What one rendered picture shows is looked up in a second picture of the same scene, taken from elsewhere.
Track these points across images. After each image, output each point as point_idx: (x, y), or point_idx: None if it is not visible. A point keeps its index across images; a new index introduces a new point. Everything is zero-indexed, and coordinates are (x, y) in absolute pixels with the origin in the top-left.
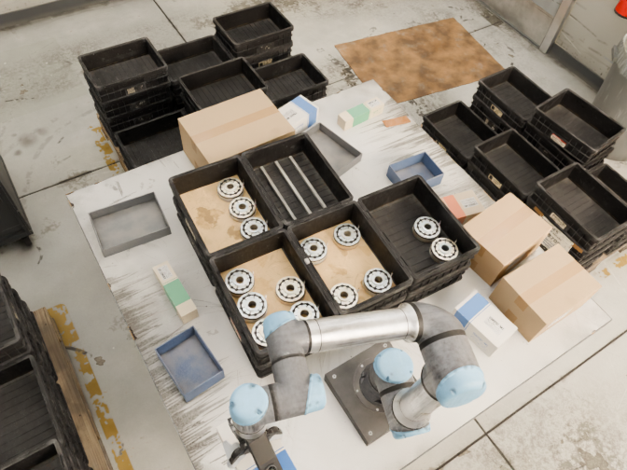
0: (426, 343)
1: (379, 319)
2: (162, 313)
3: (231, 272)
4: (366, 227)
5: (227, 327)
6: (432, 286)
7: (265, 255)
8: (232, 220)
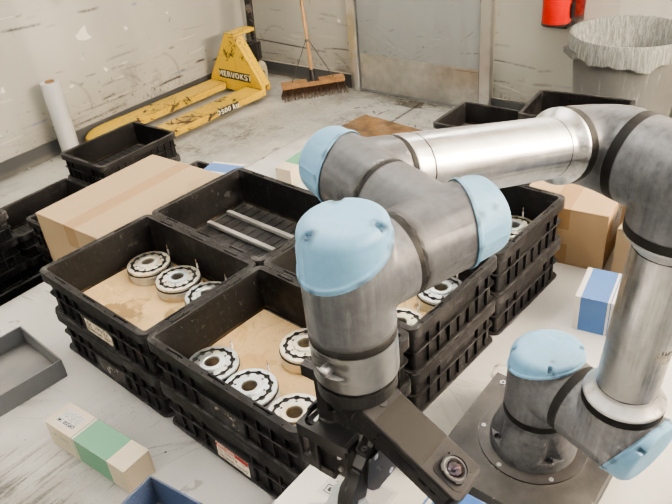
0: (615, 150)
1: (513, 122)
2: (85, 492)
3: (194, 358)
4: None
5: (216, 469)
6: (523, 289)
7: (242, 325)
8: (168, 303)
